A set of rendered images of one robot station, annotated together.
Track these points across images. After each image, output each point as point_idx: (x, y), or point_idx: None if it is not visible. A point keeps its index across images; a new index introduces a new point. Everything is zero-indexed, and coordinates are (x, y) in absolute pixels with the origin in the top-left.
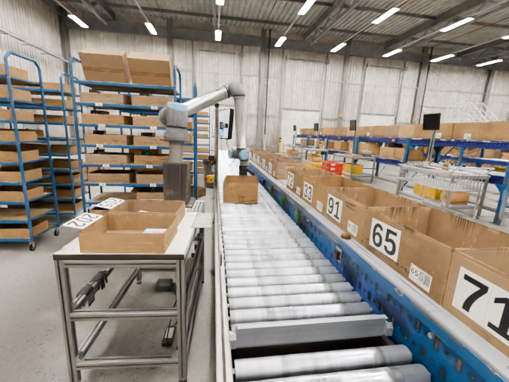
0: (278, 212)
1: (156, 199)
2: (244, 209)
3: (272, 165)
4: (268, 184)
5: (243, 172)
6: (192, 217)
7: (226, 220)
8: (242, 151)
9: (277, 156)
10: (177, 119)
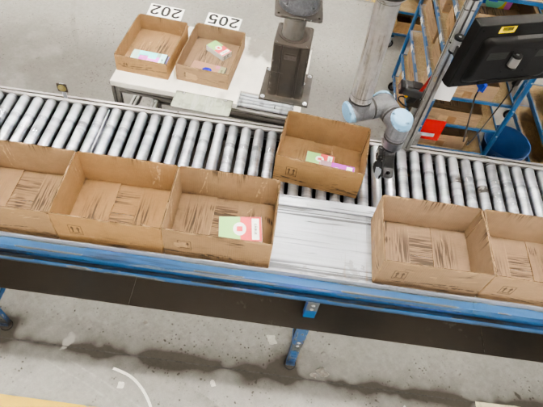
0: None
1: (308, 69)
2: (240, 153)
3: (423, 208)
4: None
5: (378, 152)
6: (212, 95)
7: (191, 123)
8: (344, 102)
9: None
10: None
